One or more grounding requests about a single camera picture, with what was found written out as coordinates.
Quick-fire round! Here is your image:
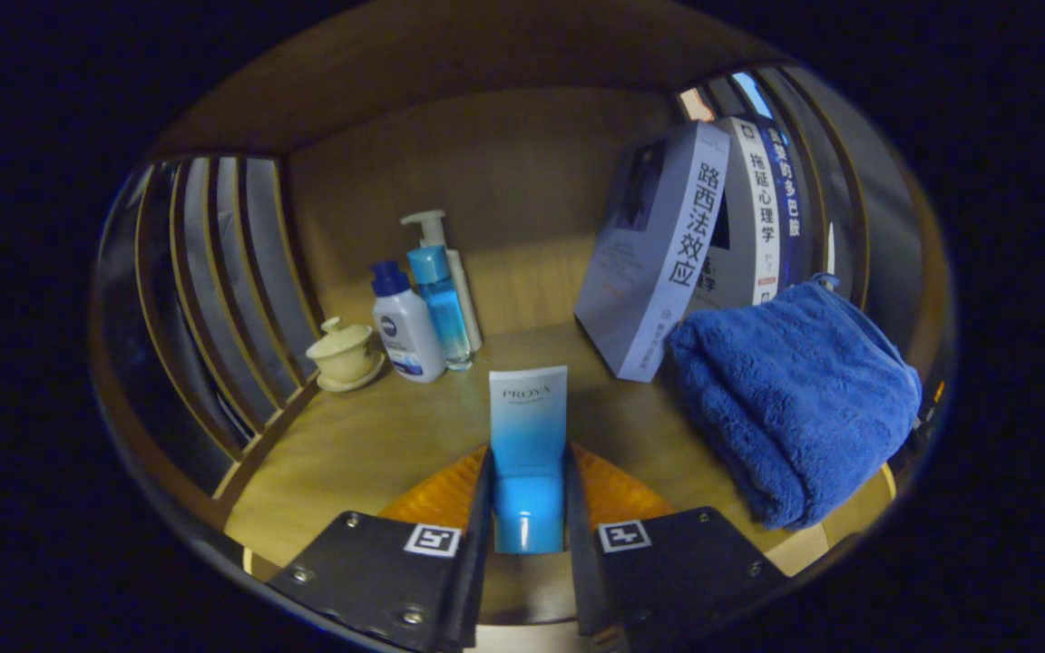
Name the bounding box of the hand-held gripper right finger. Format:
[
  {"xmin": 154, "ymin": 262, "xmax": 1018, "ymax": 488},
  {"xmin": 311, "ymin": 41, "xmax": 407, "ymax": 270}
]
[{"xmin": 562, "ymin": 442, "xmax": 791, "ymax": 640}]

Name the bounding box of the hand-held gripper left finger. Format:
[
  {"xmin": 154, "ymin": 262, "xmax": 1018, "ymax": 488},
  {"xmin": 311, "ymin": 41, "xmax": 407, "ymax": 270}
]
[{"xmin": 267, "ymin": 444, "xmax": 496, "ymax": 652}]

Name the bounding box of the blue white cosmetic tube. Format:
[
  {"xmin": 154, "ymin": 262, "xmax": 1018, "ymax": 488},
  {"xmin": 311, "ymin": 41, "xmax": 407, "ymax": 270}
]
[{"xmin": 488, "ymin": 365, "xmax": 569, "ymax": 555}]

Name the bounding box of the wooden countertop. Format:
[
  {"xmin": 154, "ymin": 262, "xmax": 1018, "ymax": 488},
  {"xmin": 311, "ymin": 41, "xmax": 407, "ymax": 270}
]
[{"xmin": 223, "ymin": 322, "xmax": 900, "ymax": 627}]

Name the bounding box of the wooden cabinet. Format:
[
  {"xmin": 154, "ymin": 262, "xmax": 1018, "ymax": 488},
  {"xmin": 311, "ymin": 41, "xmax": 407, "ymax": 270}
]
[{"xmin": 87, "ymin": 0, "xmax": 959, "ymax": 636}]

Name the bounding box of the white bottle with blue cap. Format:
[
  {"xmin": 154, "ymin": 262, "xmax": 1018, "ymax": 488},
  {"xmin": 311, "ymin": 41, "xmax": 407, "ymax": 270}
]
[{"xmin": 370, "ymin": 259, "xmax": 447, "ymax": 384}]

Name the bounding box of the cream lidded teacup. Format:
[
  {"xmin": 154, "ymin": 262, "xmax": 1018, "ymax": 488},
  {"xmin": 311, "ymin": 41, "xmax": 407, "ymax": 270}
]
[{"xmin": 306, "ymin": 317, "xmax": 386, "ymax": 393}]

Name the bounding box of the blue pump bottle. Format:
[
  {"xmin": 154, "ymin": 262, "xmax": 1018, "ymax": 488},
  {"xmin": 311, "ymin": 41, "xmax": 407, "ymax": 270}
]
[{"xmin": 400, "ymin": 210, "xmax": 474, "ymax": 371}]

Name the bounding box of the blue folded towel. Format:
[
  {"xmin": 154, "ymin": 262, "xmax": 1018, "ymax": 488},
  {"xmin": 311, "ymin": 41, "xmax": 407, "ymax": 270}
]
[{"xmin": 666, "ymin": 274, "xmax": 924, "ymax": 531}]

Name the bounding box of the white slim bottle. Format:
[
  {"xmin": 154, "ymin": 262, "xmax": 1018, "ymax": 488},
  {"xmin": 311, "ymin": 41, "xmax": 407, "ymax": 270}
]
[{"xmin": 446, "ymin": 249, "xmax": 484, "ymax": 353}]

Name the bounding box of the light purple book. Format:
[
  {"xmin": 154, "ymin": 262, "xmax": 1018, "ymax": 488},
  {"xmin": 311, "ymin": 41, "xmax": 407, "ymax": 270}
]
[{"xmin": 573, "ymin": 120, "xmax": 732, "ymax": 384}]

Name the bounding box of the white book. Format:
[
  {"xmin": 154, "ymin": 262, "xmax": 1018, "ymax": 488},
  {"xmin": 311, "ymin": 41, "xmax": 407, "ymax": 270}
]
[{"xmin": 686, "ymin": 116, "xmax": 782, "ymax": 314}]

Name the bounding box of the dark blue book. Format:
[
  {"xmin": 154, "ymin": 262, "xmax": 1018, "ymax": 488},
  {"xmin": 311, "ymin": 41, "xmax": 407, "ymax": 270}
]
[{"xmin": 754, "ymin": 122, "xmax": 815, "ymax": 291}]

